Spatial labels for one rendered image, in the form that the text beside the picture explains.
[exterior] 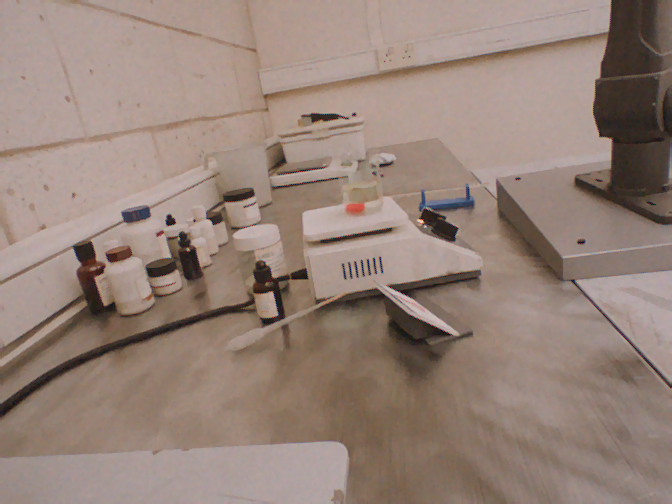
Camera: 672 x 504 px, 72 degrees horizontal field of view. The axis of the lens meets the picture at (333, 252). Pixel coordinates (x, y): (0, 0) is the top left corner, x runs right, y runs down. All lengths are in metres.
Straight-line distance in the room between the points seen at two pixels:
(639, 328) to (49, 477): 0.47
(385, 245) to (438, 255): 0.06
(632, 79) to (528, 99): 1.43
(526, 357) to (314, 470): 0.20
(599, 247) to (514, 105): 1.51
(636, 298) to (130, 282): 0.57
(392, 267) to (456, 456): 0.25
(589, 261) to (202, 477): 0.42
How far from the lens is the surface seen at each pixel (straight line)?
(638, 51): 0.63
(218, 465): 0.34
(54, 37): 0.93
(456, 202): 0.87
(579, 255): 0.55
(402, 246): 0.52
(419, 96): 1.98
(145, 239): 0.76
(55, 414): 0.50
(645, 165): 0.67
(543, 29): 2.01
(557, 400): 0.37
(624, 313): 0.49
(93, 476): 0.39
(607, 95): 0.65
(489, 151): 2.04
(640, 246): 0.57
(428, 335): 0.44
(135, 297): 0.66
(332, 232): 0.51
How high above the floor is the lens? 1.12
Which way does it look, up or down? 18 degrees down
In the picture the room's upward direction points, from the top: 10 degrees counter-clockwise
